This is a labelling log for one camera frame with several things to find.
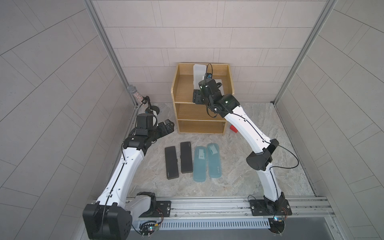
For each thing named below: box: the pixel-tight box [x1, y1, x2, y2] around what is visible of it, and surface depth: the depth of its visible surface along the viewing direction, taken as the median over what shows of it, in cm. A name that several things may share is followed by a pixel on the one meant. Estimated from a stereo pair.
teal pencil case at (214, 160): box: [207, 142, 222, 179], surface depth 88 cm
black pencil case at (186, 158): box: [180, 141, 193, 174], surface depth 89 cm
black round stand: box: [141, 95, 160, 115], surface depth 104 cm
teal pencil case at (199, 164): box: [193, 146, 207, 183], surface depth 86 cm
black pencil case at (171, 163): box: [164, 146, 179, 180], surface depth 87 cm
